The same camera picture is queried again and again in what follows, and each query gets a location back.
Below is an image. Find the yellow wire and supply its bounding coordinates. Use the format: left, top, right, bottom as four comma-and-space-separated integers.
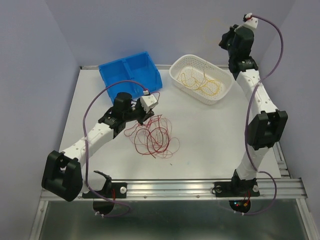
176, 67, 223, 97

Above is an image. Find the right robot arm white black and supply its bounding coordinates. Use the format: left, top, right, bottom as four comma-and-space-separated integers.
212, 24, 288, 198

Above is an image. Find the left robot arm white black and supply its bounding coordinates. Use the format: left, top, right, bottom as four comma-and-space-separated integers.
41, 92, 158, 202

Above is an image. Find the blue plastic divided bin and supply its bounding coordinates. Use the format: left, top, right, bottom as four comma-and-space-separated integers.
98, 51, 163, 101

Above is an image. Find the white perforated plastic basket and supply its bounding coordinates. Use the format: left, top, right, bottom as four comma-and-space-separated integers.
169, 54, 234, 105

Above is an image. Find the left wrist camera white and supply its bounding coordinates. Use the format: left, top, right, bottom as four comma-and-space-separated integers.
139, 94, 159, 113

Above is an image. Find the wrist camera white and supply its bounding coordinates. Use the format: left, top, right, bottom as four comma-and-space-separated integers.
241, 13, 259, 32
139, 94, 159, 113

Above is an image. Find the red tangled wire bundle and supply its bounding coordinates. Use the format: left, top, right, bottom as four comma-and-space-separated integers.
123, 91, 181, 160

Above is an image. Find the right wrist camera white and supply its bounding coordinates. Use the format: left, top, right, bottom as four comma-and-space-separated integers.
241, 13, 259, 32

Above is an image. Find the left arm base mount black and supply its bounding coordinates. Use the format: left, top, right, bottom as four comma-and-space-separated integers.
82, 170, 128, 200

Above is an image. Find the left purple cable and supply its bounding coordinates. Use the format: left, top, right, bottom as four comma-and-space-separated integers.
83, 80, 150, 218

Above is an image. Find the purple cable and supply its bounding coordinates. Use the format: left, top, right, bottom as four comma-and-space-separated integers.
219, 13, 285, 217
83, 80, 150, 218

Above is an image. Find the aluminium front rail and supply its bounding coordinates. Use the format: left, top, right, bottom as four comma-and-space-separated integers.
42, 177, 305, 201

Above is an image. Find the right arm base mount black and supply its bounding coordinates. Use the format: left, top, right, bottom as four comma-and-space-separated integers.
211, 170, 260, 198

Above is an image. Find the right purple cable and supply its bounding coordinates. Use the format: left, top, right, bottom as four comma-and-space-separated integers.
219, 13, 285, 217

